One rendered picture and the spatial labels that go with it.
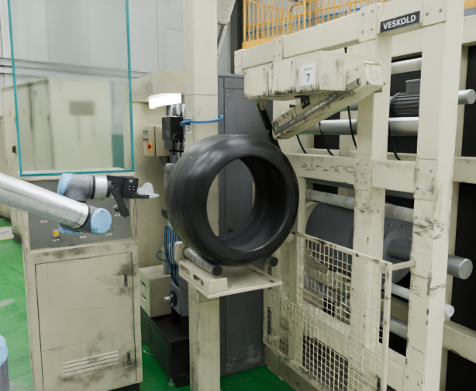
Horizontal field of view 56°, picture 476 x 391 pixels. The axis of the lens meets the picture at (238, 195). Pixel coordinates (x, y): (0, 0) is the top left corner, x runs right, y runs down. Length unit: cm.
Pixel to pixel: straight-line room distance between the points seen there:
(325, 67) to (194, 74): 68
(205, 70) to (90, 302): 132
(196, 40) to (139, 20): 1081
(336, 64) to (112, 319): 171
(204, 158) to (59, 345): 129
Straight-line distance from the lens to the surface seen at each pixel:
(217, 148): 183
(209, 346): 248
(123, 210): 180
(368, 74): 182
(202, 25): 226
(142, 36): 1297
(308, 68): 184
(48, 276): 245
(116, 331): 261
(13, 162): 657
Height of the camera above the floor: 148
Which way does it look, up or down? 8 degrees down
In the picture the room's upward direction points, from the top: straight up
